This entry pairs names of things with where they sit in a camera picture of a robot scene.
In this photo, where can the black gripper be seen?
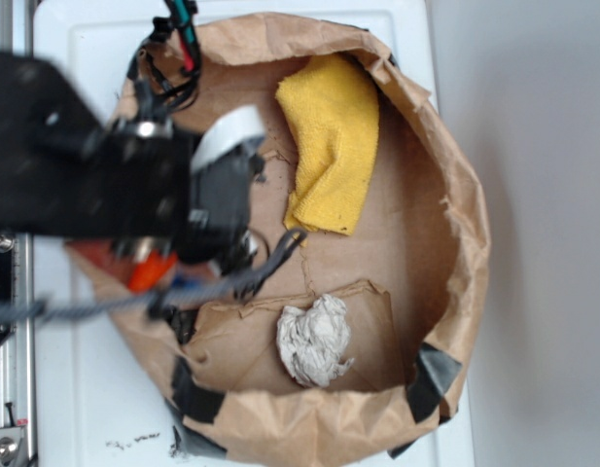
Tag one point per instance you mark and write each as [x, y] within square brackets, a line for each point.
[226, 164]

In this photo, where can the orange toy carrot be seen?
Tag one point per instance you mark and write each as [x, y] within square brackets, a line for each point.
[148, 273]

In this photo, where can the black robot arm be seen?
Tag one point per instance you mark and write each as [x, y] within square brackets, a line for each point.
[143, 183]

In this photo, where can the yellow microfiber cloth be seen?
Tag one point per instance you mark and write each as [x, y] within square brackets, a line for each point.
[331, 108]

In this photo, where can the brown paper bag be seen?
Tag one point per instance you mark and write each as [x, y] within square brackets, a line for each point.
[413, 275]

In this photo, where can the crumpled white paper ball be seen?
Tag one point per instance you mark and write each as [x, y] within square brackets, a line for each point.
[311, 342]

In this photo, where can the aluminium extrusion rail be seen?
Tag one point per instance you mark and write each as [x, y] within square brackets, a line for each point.
[18, 414]

